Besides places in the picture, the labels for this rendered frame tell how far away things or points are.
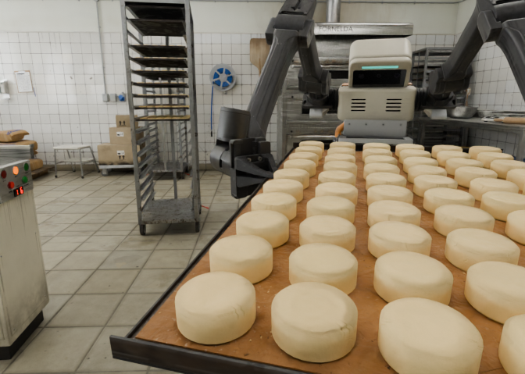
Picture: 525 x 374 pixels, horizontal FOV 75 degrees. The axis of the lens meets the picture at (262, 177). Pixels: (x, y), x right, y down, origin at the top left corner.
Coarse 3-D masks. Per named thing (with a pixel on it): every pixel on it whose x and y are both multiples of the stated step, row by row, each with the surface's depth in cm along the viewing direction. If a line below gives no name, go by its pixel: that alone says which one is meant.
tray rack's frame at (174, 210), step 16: (128, 0) 242; (144, 0) 244; (160, 0) 245; (176, 0) 247; (192, 16) 298; (192, 32) 309; (192, 48) 312; (192, 64) 315; (144, 80) 312; (176, 176) 337; (176, 192) 340; (160, 208) 310; (176, 208) 310; (144, 224) 284
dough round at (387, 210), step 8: (384, 200) 37; (368, 208) 35; (376, 208) 34; (384, 208) 34; (392, 208) 34; (400, 208) 34; (408, 208) 34; (416, 208) 34; (368, 216) 35; (376, 216) 33; (384, 216) 33; (392, 216) 32; (400, 216) 32; (408, 216) 32; (416, 216) 33; (368, 224) 35; (416, 224) 33
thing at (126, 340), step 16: (256, 192) 46; (240, 208) 40; (224, 224) 36; (176, 288) 25; (160, 304) 24; (144, 320) 22; (112, 336) 19; (128, 336) 20; (112, 352) 19; (128, 352) 19; (144, 352) 18; (160, 352) 18; (176, 352) 18; (192, 352) 18; (160, 368) 19; (176, 368) 18; (192, 368) 18; (208, 368) 18; (224, 368) 17; (240, 368) 17; (256, 368) 17; (272, 368) 17
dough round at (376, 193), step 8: (384, 184) 42; (368, 192) 40; (376, 192) 39; (384, 192) 39; (392, 192) 39; (400, 192) 39; (408, 192) 39; (368, 200) 40; (376, 200) 38; (392, 200) 37; (400, 200) 37; (408, 200) 38
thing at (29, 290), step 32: (0, 160) 154; (32, 192) 164; (0, 224) 140; (32, 224) 163; (0, 256) 140; (32, 256) 162; (0, 288) 140; (32, 288) 162; (0, 320) 142; (32, 320) 162; (0, 352) 148
